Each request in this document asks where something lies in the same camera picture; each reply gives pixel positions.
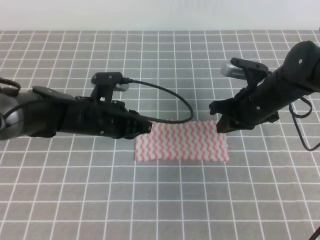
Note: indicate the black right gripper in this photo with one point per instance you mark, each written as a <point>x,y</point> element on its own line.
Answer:
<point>244,113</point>

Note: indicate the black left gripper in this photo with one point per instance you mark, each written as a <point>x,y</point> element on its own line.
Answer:
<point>101,119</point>

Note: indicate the pink wavy striped towel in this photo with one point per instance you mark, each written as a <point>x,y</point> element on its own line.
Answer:
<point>190,141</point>

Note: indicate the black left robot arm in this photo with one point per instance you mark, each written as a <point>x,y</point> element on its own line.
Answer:
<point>43,112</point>

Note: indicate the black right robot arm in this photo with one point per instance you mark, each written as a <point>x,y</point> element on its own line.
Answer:
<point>267,92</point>

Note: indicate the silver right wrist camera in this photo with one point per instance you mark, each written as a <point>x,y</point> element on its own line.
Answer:
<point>247,70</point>

